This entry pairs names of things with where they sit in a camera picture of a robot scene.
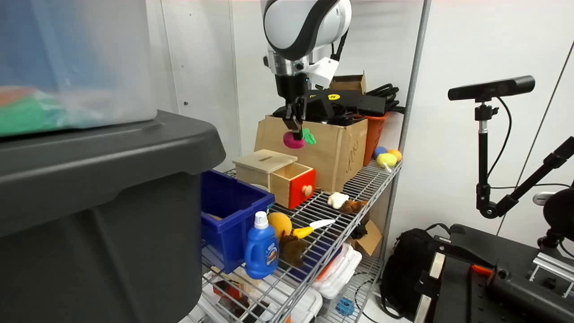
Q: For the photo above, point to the purple plushy with green leaves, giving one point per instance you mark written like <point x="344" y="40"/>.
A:
<point x="298" y="139"/>

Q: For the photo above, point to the wooden box red drawer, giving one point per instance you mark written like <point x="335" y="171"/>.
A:
<point x="281" y="175"/>

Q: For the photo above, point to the large grey storage tote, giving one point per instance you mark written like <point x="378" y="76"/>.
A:
<point x="102" y="225"/>

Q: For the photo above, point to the yellow toy pear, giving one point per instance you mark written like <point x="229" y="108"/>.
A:
<point x="387" y="160"/>

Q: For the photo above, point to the wire shelf rack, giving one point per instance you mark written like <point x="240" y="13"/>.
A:
<point x="283" y="295"/>

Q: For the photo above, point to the clear plastic storage bin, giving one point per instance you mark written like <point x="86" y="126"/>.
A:
<point x="73" y="65"/>

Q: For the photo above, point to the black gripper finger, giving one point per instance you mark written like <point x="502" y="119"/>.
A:
<point x="289" y="115"/>
<point x="299" y="112"/>

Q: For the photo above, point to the blue plastic bin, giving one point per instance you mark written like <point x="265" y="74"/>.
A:
<point x="228" y="209"/>

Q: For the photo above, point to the blue lotion bottle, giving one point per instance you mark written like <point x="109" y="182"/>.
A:
<point x="262" y="248"/>

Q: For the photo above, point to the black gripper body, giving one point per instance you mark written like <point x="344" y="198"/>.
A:
<point x="292" y="90"/>

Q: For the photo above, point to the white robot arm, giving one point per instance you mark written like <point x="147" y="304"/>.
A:
<point x="305" y="40"/>

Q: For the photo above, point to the yellow toy ball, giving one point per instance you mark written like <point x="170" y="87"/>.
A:
<point x="280" y="223"/>

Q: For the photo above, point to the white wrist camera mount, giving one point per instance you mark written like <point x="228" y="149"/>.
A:
<point x="321" y="72"/>

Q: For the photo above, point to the yellow handled toy knife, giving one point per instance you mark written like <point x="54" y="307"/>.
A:
<point x="312" y="227"/>

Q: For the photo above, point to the blue tape roll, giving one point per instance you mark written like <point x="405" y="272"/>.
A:
<point x="344" y="307"/>

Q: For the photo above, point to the white plastic case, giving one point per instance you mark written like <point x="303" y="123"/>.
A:
<point x="337" y="273"/>

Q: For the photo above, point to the cardboard box with writing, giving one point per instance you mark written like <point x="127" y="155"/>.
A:
<point x="335" y="155"/>

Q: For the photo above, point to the white brown plush toy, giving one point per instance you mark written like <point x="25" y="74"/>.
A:
<point x="342" y="203"/>

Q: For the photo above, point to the black perforated mounting table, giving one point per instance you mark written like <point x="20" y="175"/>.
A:
<point x="473" y="277"/>

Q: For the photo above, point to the black backpack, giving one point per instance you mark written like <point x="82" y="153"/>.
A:
<point x="407" y="289"/>

